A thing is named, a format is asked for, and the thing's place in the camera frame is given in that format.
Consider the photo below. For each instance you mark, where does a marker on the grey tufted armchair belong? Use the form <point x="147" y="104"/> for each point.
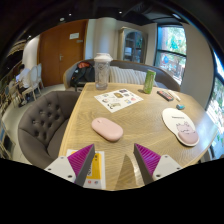
<point x="40" y="126"/>

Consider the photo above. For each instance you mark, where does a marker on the glass-door cabinet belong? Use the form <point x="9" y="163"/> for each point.
<point x="131" y="45"/>

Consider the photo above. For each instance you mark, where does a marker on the black and red box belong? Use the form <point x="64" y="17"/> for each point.
<point x="165" y="95"/>

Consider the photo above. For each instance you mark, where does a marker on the small teal box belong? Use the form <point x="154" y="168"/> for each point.
<point x="180" y="107"/>

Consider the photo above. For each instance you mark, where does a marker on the white door sign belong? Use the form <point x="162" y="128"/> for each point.
<point x="74" y="35"/>

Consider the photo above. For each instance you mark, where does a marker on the yellow and white card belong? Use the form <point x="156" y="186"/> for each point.
<point x="97" y="166"/>

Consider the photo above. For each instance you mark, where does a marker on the group of white chairs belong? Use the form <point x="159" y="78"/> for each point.
<point x="35" y="78"/>

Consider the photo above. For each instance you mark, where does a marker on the pink computer mouse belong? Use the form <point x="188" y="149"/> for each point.
<point x="106" y="129"/>

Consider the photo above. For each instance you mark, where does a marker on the striped cushion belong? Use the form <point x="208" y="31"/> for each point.
<point x="141" y="77"/>
<point x="123" y="75"/>

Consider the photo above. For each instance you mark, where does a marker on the white sticker sheet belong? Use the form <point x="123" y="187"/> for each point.
<point x="118" y="100"/>

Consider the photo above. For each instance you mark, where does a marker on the black-framed window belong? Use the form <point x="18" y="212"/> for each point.
<point x="216" y="106"/>
<point x="171" y="50"/>

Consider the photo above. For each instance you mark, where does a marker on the white mouse pad, pink rest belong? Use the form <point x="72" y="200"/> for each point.
<point x="176" y="123"/>

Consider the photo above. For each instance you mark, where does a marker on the brown wooden door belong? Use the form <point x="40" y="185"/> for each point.
<point x="56" y="56"/>

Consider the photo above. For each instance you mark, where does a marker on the clear shaker bottle, white lid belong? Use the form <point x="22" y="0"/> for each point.
<point x="102" y="73"/>

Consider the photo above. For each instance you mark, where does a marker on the person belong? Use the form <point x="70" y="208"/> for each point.
<point x="23" y="78"/>

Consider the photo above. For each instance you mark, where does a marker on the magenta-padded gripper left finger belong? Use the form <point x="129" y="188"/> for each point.
<point x="61" y="166"/>

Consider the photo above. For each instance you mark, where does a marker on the green drink can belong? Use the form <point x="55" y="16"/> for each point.
<point x="149" y="81"/>

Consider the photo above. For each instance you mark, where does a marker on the black and red backpack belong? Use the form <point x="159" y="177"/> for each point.
<point x="81" y="73"/>

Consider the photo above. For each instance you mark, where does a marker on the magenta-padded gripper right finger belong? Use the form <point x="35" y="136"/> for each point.
<point x="165" y="165"/>

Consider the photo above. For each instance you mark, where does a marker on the grey curved sofa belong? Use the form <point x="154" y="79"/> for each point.
<point x="163" y="76"/>

